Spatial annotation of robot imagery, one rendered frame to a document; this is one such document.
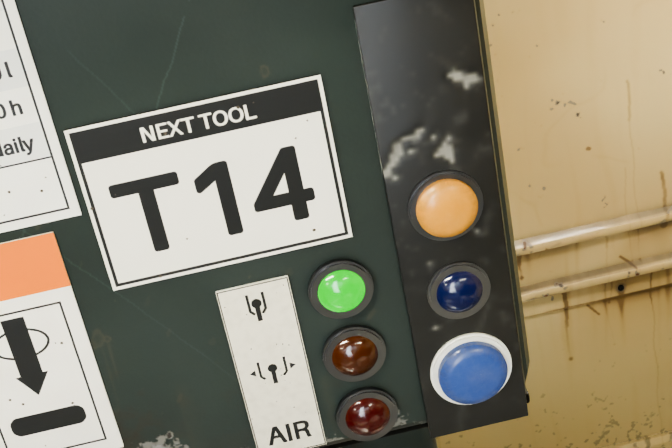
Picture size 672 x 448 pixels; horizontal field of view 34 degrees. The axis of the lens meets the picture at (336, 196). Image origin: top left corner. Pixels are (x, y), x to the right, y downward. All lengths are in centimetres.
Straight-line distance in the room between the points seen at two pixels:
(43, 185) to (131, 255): 4
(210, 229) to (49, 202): 6
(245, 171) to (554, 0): 115
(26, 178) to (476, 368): 20
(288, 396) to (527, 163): 117
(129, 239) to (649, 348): 147
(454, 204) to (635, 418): 149
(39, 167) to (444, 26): 16
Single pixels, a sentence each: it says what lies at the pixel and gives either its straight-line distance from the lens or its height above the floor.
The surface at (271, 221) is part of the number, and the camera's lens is 44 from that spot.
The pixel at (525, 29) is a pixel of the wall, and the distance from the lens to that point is 155.
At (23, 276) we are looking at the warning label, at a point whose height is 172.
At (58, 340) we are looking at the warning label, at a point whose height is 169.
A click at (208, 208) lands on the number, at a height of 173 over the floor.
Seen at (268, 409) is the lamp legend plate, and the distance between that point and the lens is 48.
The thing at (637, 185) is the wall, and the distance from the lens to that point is 170.
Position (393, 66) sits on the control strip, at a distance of 42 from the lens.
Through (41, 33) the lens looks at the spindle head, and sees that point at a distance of 42.
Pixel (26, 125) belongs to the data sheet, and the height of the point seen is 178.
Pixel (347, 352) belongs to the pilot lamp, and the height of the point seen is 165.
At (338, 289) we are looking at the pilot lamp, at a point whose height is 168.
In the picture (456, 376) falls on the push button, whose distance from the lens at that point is 48.
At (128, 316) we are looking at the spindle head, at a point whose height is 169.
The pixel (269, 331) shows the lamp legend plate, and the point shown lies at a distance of 46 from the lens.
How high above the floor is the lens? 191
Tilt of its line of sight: 25 degrees down
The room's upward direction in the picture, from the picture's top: 11 degrees counter-clockwise
